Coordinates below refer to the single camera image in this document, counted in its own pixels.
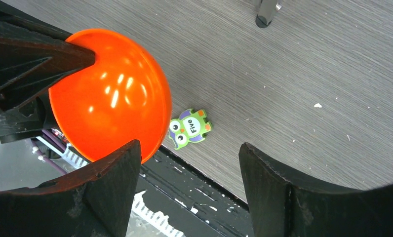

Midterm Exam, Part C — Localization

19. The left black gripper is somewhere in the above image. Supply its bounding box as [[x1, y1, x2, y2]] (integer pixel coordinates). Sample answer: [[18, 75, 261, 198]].
[[0, 36, 95, 144]]

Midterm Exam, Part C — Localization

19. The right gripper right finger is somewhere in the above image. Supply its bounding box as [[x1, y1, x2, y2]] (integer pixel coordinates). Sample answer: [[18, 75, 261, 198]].
[[238, 143, 393, 237]]

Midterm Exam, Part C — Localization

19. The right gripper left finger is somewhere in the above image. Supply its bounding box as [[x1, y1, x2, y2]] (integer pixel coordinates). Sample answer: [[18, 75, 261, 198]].
[[0, 140, 141, 237]]

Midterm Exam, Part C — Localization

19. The orange plastic bowl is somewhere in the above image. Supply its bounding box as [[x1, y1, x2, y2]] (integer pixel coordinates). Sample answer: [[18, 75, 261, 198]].
[[49, 29, 172, 162]]

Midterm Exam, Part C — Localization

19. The metal two-tier dish rack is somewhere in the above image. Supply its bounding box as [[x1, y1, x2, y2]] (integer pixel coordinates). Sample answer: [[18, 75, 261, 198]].
[[255, 0, 282, 28]]

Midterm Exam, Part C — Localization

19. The green owl puzzle piece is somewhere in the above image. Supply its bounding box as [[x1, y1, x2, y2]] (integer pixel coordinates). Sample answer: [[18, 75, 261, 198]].
[[168, 109, 213, 150]]

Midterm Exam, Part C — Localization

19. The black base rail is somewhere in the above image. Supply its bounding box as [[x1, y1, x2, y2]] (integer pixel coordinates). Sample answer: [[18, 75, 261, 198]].
[[127, 147, 254, 237]]

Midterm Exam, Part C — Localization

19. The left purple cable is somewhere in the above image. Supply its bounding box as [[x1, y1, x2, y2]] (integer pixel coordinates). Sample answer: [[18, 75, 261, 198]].
[[30, 129, 70, 176]]

